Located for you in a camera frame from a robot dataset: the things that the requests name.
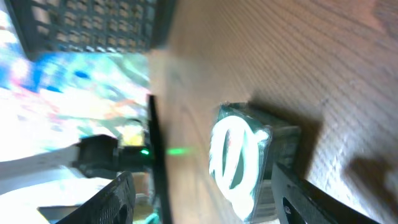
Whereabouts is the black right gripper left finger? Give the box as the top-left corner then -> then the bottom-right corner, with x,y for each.
58,171 -> 136,224

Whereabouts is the dark green balm box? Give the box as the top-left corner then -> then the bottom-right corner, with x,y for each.
209,103 -> 301,223

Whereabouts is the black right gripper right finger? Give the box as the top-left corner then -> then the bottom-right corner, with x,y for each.
271,162 -> 376,224

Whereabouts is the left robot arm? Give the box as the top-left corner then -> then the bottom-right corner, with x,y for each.
1,134 -> 154,205

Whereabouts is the dark grey plastic basket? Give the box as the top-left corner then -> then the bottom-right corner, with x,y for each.
3,0 -> 177,60

